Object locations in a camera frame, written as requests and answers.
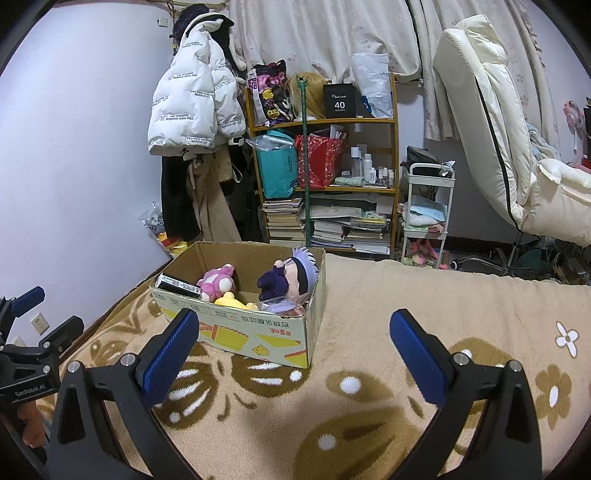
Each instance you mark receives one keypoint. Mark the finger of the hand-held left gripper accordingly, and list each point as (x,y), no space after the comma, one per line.
(64,330)
(27,297)

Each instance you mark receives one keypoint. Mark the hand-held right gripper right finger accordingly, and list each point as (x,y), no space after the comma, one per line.
(418,360)

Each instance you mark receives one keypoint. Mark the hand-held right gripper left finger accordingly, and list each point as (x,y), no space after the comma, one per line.
(173,355)

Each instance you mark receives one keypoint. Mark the black tissue pack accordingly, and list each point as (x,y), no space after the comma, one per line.
(178,286)

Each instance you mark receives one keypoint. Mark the yellow plush toy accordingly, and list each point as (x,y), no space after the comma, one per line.
(233,301)

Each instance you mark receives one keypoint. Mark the pink plush toy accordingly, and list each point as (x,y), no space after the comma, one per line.
(217,281)

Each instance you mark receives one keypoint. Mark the printed cardboard box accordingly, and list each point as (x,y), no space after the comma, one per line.
(258,334)

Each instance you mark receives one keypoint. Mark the clear plastic bag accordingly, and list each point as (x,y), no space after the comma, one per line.
(284,307)

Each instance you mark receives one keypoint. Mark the white-haired purple plush doll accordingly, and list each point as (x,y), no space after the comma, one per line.
(286,277)

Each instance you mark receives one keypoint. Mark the person's left hand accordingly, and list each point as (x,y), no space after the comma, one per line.
(32,427)

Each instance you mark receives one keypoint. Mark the beige flower blanket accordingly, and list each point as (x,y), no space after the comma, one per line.
(415,300)

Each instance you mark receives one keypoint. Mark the pile of snack bags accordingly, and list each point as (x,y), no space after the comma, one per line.
(157,226)

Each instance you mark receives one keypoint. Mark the white trolley cart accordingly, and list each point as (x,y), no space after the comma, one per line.
(427,217)

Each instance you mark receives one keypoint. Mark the wide stack of books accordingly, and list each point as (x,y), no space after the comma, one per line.
(351,230)

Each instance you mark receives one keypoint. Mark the beige coat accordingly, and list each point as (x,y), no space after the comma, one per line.
(210,207)

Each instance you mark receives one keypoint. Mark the black coat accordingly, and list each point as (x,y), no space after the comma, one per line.
(178,203)

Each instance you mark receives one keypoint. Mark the small stack of books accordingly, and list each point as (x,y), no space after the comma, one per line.
(284,221)

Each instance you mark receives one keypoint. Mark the row of white bottles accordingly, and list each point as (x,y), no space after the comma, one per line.
(369,170)

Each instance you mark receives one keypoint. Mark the wooden shelf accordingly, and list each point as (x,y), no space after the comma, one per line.
(395,161)

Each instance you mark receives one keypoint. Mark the teal shopping bag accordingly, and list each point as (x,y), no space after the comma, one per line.
(277,168)

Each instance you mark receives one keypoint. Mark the red gift bag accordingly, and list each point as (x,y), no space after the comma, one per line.
(323,161)

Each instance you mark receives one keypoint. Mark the green pole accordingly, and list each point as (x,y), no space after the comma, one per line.
(305,161)

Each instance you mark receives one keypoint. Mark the white puffer jacket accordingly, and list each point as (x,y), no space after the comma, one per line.
(189,101)

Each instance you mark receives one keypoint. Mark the black box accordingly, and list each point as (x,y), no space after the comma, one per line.
(339,101)

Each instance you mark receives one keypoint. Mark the cream padded chair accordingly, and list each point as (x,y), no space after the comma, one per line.
(480,92)

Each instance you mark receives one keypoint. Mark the patterned black tote bag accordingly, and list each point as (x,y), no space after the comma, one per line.
(270,97)

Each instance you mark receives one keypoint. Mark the white plastic bag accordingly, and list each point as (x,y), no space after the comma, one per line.
(374,83)

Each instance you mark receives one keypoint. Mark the blonde wig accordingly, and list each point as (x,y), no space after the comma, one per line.
(314,97)

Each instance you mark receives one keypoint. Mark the pink fan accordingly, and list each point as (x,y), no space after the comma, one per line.
(574,117)

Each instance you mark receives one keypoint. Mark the floral white curtain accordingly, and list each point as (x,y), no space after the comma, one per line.
(323,32)

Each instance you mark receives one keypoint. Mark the white wall outlet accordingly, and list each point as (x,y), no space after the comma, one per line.
(41,324)

